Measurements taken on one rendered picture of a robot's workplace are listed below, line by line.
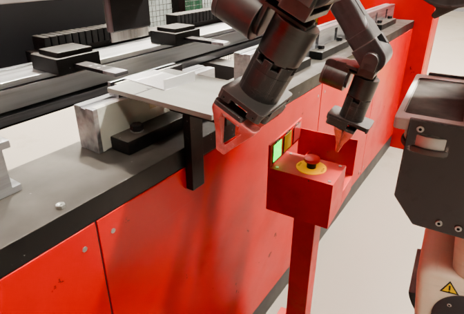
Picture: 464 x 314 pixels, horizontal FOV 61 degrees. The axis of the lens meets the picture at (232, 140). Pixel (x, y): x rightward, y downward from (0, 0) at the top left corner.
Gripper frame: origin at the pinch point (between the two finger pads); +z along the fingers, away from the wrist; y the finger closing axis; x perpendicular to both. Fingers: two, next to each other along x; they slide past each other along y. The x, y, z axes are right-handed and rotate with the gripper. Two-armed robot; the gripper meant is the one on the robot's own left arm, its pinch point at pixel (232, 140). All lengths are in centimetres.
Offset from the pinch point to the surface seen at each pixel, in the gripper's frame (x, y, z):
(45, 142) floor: -152, -112, 189
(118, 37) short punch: -34.9, -14.1, 7.5
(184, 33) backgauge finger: -45, -57, 20
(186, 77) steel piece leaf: -19.6, -18.2, 8.1
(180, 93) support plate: -16.6, -12.6, 8.0
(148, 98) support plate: -19.8, -7.4, 9.6
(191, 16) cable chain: -60, -84, 27
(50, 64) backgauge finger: -50, -13, 24
